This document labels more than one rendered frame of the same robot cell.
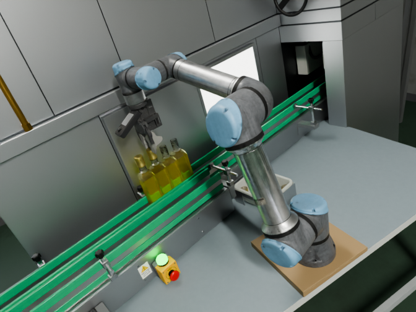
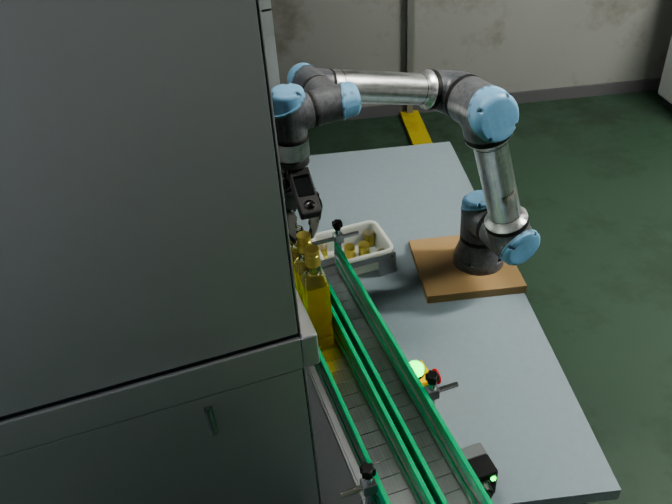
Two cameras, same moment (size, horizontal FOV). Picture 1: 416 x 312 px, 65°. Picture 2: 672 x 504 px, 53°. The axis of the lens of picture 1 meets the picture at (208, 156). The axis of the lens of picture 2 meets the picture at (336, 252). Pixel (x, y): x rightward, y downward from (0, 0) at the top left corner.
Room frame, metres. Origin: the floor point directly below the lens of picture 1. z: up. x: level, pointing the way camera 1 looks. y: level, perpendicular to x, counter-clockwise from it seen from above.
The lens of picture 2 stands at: (0.74, 1.40, 2.07)
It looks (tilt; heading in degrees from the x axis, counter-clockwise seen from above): 37 degrees down; 287
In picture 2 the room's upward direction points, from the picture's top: 4 degrees counter-clockwise
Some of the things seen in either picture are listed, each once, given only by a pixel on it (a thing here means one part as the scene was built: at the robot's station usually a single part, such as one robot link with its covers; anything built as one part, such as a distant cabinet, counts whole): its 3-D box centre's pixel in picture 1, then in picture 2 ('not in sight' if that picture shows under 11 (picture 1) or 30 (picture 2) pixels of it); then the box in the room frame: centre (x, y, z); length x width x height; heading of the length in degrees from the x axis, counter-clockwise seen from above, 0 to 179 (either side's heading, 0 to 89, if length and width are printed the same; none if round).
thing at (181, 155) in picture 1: (184, 169); not in sight; (1.24, 0.12, 0.99); 0.06 x 0.06 x 0.21; 34
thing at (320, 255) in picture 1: (312, 240); (479, 247); (0.80, -0.26, 0.82); 0.15 x 0.15 x 0.10
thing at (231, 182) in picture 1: (223, 171); (330, 241); (1.20, -0.05, 0.95); 0.17 x 0.03 x 0.12; 34
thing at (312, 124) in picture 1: (308, 117); not in sight; (1.56, -0.58, 0.90); 0.17 x 0.05 x 0.23; 34
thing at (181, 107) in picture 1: (197, 108); not in sight; (1.50, -0.02, 1.15); 0.90 x 0.03 x 0.34; 124
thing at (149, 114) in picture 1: (143, 116); (294, 179); (1.20, 0.19, 1.29); 0.09 x 0.08 x 0.12; 124
